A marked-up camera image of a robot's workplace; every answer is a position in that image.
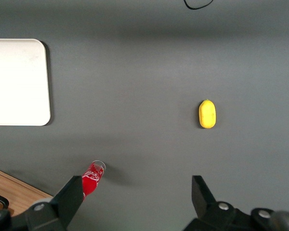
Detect wooden drawer front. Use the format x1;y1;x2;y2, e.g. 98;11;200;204
0;168;54;217

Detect thin black looped cable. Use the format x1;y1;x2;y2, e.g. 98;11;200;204
184;0;214;11

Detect white rectangular tray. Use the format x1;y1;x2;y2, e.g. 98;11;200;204
0;38;51;127

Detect red coke bottle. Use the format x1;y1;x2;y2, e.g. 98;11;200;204
81;160;107;202

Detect black metal drawer handle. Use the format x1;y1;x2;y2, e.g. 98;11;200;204
0;191;10;209

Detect yellow lemon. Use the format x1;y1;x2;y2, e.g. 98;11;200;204
198;99;218;129

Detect wooden drawer cabinet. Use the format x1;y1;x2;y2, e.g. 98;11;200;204
0;165;54;217

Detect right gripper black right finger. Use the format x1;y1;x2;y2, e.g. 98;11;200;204
183;175;254;231

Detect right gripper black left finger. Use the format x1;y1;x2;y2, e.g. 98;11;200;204
25;175;84;231

